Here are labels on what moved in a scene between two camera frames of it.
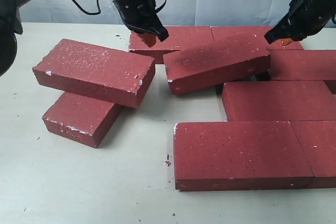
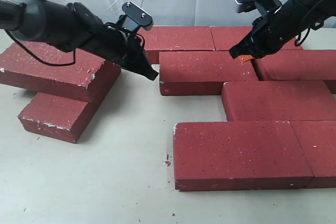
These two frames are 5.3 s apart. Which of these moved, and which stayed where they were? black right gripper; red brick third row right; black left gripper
Moved: black right gripper; black left gripper
Stayed: red brick third row right
